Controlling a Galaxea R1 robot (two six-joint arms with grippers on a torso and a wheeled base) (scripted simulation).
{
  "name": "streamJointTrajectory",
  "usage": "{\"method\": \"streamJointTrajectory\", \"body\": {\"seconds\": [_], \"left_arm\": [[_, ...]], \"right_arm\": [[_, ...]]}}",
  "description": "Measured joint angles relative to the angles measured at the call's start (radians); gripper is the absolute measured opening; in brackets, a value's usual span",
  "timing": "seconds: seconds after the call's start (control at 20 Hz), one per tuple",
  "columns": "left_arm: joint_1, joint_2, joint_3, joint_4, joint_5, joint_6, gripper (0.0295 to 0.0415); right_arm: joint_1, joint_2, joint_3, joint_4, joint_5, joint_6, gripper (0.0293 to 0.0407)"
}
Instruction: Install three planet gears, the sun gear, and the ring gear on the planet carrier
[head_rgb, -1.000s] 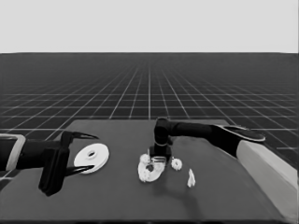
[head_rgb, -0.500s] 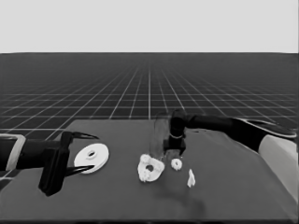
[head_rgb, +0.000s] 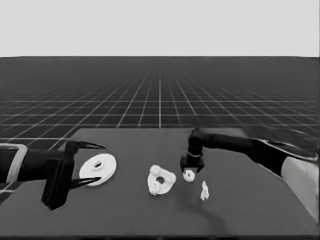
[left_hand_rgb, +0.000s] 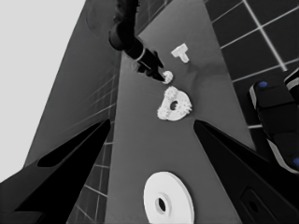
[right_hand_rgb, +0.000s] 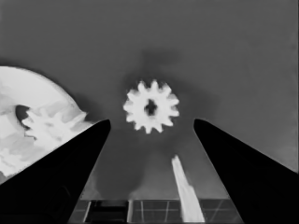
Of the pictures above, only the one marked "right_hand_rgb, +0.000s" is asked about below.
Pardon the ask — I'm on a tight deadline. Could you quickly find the white round carrier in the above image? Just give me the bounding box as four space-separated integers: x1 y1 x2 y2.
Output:
0 65 94 185

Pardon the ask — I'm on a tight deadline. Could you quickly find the small white toothed gear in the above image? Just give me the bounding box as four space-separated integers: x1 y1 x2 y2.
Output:
122 78 181 135
21 104 94 151

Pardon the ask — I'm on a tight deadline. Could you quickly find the small white T-shaped piece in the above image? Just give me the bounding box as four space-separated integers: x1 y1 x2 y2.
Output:
170 154 207 224

